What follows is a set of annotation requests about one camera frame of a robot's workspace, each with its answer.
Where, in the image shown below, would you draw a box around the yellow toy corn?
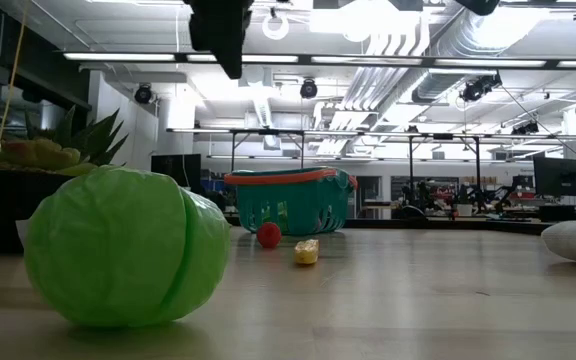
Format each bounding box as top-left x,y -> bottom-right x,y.
293,238 -> 321,267

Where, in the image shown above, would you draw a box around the black ceiling camera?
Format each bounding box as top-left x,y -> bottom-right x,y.
299,78 -> 319,100
460,73 -> 503,104
511,121 -> 541,136
133,83 -> 154,105

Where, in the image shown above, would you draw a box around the black monitor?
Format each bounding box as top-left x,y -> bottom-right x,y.
150,153 -> 203,189
533,157 -> 576,197

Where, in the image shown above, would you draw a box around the overhead LED light bar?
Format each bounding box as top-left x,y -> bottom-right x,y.
62,49 -> 576,71

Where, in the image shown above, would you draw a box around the small red toy tomato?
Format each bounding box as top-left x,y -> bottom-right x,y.
256,222 -> 283,250

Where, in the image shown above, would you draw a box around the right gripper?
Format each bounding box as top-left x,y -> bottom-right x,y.
455,0 -> 502,17

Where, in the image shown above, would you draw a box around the yellow cable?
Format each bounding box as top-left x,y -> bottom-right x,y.
0,2 -> 28,151

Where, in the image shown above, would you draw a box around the white ring light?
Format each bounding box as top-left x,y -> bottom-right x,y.
261,10 -> 290,41

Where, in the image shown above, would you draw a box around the green toy cabbage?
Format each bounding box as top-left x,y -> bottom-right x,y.
23,165 -> 233,329

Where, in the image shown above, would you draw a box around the teal basket with orange rim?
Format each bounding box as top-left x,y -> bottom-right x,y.
223,166 -> 359,237

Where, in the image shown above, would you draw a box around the black metal table frame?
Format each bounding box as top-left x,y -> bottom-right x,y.
220,213 -> 554,236

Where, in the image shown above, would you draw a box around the background workstation frame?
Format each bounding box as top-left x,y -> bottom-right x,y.
166,127 -> 576,211

